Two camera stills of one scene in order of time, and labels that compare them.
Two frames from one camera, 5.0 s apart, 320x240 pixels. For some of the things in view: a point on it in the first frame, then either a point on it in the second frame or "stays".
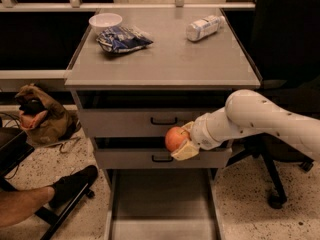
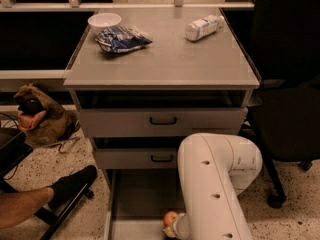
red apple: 175,136 -> 169,217
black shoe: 68,187 stays
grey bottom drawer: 162,204 stays
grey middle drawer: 156,156 stays
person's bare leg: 17,205 stays
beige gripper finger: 186,151 -> 168,230
